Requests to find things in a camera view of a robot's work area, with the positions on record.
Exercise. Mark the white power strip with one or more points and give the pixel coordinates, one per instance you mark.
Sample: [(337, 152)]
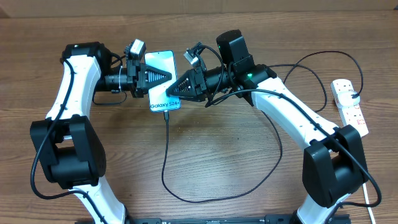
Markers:
[(349, 115)]

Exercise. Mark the blue Galaxy smartphone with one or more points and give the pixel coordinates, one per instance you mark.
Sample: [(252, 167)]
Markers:
[(158, 99)]

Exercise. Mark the white USB charger plug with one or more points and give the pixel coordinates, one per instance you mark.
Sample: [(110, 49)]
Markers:
[(346, 99)]

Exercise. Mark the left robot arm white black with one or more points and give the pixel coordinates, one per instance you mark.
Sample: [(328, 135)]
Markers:
[(70, 158)]

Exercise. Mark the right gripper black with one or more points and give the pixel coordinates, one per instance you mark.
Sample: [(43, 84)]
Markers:
[(197, 82)]

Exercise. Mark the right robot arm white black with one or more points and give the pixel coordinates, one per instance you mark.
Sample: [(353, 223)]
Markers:
[(334, 164)]

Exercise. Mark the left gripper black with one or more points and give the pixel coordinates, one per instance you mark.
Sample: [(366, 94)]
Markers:
[(144, 71)]

